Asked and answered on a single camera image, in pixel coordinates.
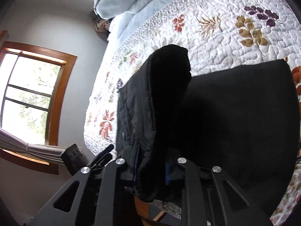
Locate black pants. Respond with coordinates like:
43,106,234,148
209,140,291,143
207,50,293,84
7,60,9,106
116,44,299,216

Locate wooden framed side window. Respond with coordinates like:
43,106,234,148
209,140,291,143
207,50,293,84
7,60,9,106
1,41,77,175

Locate grey curtain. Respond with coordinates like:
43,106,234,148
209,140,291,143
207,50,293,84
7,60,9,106
1,128,66,165

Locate light blue bed sheet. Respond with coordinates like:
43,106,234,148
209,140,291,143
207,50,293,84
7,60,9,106
106,0,203,44

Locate clothes pile beside bed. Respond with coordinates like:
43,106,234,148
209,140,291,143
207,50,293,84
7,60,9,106
94,19,110,32

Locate floral quilted bedspread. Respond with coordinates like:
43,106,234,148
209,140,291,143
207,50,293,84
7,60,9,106
83,0,301,226

